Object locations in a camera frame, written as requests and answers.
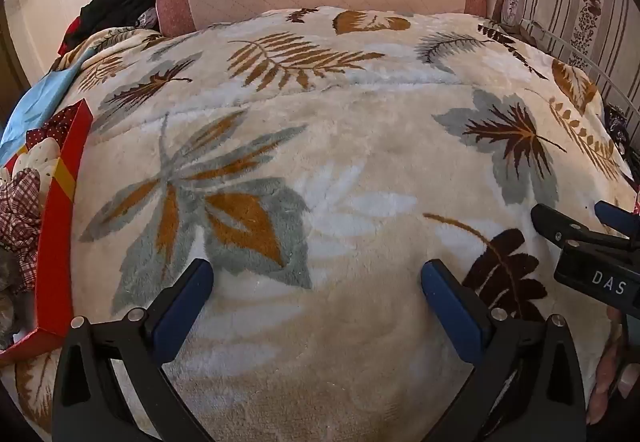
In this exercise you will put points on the large cream scrunchie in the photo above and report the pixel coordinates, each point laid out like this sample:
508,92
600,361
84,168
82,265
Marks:
40,160

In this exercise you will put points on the dark red dotted scrunchie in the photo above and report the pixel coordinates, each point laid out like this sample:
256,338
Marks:
49,127

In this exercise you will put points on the light blue cloth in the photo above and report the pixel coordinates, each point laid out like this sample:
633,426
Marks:
35,97

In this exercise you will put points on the leaf-print fleece blanket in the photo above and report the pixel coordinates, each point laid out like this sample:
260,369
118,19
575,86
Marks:
350,122

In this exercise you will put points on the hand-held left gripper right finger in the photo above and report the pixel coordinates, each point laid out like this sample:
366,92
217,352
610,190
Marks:
450,309

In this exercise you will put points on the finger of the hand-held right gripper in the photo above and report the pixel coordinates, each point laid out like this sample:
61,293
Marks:
550,222
612,216

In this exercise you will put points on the person's right hand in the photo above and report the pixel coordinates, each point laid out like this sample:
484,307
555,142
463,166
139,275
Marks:
607,364

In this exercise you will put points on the striped floral cushion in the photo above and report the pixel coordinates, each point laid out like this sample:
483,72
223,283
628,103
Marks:
575,7

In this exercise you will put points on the dark patterned cloth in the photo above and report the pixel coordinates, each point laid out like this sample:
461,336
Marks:
617,127

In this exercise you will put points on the red cloth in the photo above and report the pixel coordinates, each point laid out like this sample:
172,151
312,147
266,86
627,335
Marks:
71,31

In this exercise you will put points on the red white plaid scrunchie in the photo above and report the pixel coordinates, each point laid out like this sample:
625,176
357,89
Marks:
20,207

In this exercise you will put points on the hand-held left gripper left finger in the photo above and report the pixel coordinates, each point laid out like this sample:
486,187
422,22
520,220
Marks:
184,304

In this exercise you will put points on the grey-brown fuzzy scrunchie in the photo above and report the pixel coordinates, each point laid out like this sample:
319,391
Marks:
7,294

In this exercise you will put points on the red cardboard box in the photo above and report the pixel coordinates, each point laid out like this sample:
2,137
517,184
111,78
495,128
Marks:
55,247

